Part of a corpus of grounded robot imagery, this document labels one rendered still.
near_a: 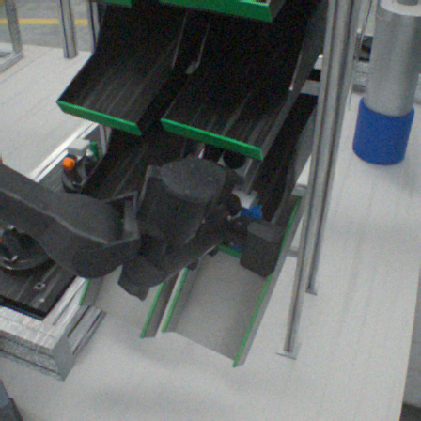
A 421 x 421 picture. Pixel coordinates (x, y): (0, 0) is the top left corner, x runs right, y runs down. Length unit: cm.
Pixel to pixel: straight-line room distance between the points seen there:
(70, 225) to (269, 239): 21
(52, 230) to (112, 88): 26
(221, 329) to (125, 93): 39
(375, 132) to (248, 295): 78
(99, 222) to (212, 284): 36
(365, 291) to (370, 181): 40
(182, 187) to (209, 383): 54
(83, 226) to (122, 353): 53
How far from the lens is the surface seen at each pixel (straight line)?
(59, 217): 52
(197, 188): 50
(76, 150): 134
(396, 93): 144
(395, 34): 139
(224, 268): 85
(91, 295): 92
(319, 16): 67
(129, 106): 69
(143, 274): 55
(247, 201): 68
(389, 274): 121
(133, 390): 98
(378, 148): 151
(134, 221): 53
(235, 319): 84
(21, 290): 102
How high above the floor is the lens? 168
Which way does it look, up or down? 39 degrees down
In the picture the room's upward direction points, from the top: straight up
